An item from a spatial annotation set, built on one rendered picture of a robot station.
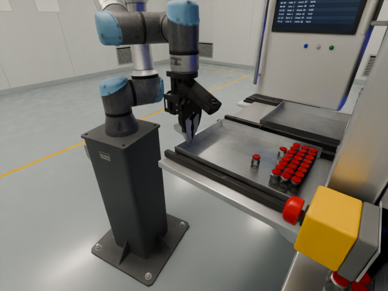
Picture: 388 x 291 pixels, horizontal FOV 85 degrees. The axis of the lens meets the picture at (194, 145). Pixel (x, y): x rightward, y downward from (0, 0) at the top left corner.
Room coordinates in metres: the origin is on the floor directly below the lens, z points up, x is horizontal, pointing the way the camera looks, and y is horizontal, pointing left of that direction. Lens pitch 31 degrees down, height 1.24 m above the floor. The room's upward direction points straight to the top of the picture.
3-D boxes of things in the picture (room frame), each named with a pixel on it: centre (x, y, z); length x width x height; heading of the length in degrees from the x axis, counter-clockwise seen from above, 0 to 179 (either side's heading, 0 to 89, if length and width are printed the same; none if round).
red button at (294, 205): (0.22, -0.15, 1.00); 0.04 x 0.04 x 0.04; 52
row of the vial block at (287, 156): (0.46, -0.24, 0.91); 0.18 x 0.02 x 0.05; 141
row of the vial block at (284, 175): (0.45, -0.26, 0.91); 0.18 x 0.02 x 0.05; 141
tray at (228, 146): (0.53, -0.16, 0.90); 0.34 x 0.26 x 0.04; 51
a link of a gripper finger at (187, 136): (0.57, 0.04, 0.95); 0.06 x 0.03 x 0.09; 52
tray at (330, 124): (0.72, -0.46, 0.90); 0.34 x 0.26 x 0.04; 52
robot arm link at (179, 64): (0.58, 0.03, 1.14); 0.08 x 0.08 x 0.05
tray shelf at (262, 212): (0.63, -0.30, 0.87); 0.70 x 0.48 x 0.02; 142
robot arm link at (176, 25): (0.59, 0.03, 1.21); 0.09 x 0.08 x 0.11; 27
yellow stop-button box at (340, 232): (0.19, -0.19, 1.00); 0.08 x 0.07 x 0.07; 52
